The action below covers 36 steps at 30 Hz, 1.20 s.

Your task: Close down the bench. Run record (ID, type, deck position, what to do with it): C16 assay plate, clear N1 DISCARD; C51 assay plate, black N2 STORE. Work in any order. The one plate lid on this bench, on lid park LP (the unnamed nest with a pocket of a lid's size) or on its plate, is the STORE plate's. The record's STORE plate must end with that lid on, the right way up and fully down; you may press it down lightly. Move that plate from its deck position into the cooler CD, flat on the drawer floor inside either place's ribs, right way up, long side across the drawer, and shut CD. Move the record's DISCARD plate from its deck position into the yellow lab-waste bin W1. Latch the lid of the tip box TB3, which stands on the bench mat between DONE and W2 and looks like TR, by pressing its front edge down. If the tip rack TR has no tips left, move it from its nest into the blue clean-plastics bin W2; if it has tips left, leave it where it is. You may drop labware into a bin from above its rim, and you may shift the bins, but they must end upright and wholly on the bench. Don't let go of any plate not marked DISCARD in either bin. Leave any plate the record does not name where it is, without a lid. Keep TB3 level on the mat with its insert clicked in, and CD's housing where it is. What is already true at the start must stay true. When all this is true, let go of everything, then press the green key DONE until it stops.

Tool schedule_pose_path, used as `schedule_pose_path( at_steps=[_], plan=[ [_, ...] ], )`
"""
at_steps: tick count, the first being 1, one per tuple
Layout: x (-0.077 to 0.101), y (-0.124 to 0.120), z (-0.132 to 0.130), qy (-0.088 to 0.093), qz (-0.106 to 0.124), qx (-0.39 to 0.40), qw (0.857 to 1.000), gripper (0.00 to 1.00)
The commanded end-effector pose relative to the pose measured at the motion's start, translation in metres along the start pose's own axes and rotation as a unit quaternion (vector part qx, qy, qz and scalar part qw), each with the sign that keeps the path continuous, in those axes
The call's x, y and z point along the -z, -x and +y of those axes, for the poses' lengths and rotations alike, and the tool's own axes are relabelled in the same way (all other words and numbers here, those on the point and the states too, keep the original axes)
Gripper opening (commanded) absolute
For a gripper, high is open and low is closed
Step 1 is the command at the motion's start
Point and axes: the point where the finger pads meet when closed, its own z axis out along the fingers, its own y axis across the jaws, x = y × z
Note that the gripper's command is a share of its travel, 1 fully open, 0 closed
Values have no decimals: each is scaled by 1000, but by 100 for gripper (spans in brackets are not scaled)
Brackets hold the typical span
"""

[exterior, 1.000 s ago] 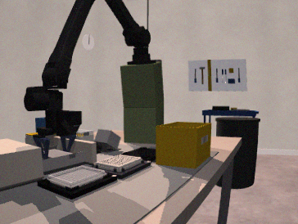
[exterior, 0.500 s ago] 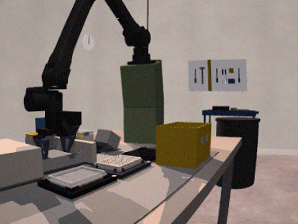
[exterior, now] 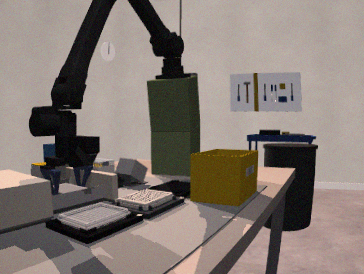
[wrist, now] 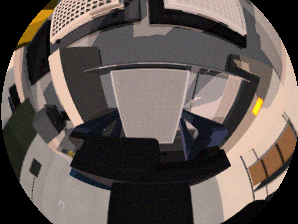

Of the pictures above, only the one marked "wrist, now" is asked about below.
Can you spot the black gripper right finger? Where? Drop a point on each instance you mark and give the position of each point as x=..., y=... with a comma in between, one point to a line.
x=210, y=134

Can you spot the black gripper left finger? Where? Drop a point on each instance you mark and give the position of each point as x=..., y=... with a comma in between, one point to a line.
x=97, y=125

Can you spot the dark blue bin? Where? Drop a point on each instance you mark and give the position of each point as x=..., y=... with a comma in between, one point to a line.
x=87, y=180

